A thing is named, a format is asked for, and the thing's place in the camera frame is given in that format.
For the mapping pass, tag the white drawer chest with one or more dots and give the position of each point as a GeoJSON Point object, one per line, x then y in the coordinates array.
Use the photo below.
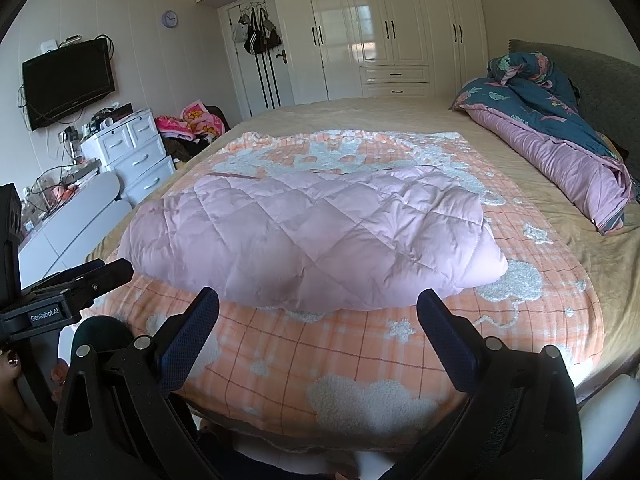
{"type": "Point", "coordinates": [140, 160]}

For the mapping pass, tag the dark hanging bag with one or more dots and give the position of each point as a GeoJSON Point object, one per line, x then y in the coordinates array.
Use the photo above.
{"type": "Point", "coordinates": [272, 35]}

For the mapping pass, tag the pink quilted jacket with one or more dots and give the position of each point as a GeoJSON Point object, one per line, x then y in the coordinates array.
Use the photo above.
{"type": "Point", "coordinates": [310, 230]}

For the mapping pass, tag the purple wall clock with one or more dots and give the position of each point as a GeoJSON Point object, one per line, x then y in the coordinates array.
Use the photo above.
{"type": "Point", "coordinates": [169, 19]}

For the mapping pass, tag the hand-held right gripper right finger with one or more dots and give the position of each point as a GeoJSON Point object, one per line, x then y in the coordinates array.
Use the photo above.
{"type": "Point", "coordinates": [447, 342]}

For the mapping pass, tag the bed with beige sheet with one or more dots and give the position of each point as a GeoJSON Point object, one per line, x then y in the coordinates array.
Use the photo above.
{"type": "Point", "coordinates": [375, 115]}

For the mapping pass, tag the pile of pink clothes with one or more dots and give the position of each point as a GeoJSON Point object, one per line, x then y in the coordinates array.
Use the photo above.
{"type": "Point", "coordinates": [180, 150]}

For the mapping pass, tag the dark brown box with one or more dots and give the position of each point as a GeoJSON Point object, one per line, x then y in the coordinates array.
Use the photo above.
{"type": "Point", "coordinates": [122, 110]}

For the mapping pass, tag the pink printed cloth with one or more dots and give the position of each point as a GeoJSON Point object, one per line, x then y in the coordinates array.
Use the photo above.
{"type": "Point", "coordinates": [200, 117]}

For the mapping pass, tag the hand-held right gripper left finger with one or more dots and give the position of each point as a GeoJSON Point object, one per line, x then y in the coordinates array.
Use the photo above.
{"type": "Point", "coordinates": [190, 340]}

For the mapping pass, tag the grey padded headboard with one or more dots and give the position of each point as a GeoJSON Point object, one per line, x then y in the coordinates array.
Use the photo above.
{"type": "Point", "coordinates": [600, 80]}

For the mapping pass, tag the black television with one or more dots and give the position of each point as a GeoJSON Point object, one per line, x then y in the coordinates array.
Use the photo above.
{"type": "Point", "coordinates": [65, 82]}

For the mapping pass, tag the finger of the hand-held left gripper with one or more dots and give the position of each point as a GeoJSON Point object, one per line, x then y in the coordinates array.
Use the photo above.
{"type": "Point", "coordinates": [107, 272]}

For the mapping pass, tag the black striped hanging bag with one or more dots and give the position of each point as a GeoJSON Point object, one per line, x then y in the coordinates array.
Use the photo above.
{"type": "Point", "coordinates": [255, 40]}

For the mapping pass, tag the white wardrobe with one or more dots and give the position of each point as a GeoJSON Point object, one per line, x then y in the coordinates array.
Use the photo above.
{"type": "Point", "coordinates": [345, 35]}

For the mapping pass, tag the person's left hand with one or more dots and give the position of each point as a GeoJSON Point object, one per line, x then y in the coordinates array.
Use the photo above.
{"type": "Point", "coordinates": [9, 367]}

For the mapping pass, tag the orange plaid fleece blanket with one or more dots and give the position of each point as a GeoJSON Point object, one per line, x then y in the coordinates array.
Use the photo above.
{"type": "Point", "coordinates": [300, 350]}

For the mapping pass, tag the white wall router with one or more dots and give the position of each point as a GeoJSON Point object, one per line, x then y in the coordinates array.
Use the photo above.
{"type": "Point", "coordinates": [49, 46]}

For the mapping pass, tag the white door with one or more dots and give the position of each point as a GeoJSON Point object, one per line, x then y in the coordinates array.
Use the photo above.
{"type": "Point", "coordinates": [240, 85]}

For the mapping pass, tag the grey curved table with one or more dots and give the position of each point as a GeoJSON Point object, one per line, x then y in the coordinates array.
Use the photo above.
{"type": "Point", "coordinates": [75, 225]}

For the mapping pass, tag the blue floral pink duvet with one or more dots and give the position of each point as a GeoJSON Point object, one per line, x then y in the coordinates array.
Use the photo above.
{"type": "Point", "coordinates": [545, 160]}

